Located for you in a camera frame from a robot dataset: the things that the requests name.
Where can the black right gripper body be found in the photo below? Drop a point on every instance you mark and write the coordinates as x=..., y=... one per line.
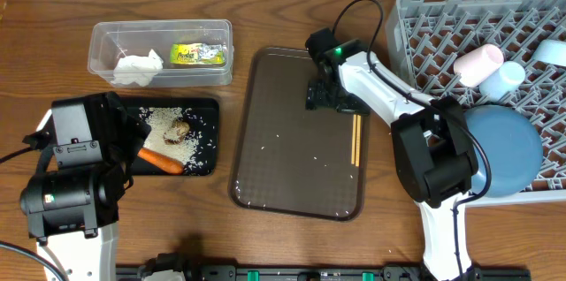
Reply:
x=335, y=98

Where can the wooden chopstick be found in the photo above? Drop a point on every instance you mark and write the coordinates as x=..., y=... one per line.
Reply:
x=357, y=146
x=354, y=140

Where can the brown food scrap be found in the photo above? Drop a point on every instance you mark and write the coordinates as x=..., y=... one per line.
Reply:
x=176, y=133

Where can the green snack wrapper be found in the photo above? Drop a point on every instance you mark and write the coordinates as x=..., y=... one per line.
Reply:
x=197, y=54

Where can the pile of white rice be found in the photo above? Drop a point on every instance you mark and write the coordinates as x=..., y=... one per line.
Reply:
x=199, y=150

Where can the orange carrot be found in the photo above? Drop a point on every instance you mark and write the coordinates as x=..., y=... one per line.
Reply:
x=162, y=162

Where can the light blue plastic cup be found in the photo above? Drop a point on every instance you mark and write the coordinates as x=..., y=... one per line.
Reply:
x=506, y=79

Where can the white tissue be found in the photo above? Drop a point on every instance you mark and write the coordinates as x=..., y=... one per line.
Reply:
x=137, y=70

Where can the blue plate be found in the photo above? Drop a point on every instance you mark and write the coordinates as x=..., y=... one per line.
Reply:
x=512, y=145

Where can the light blue rice bowl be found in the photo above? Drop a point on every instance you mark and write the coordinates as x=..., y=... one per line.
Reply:
x=551, y=52

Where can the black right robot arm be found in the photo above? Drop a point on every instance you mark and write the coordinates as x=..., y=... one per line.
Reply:
x=433, y=153

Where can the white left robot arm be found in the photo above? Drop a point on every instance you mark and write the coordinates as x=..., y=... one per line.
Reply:
x=88, y=145

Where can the grey dishwasher rack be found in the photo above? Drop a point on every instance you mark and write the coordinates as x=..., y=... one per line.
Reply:
x=425, y=37

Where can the black waste tray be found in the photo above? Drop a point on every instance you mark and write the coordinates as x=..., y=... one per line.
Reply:
x=133, y=103

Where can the dark brown serving tray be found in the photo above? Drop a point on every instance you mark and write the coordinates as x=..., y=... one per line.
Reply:
x=290, y=160

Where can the clear plastic bin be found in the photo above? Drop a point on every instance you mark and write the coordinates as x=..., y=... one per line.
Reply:
x=111, y=41

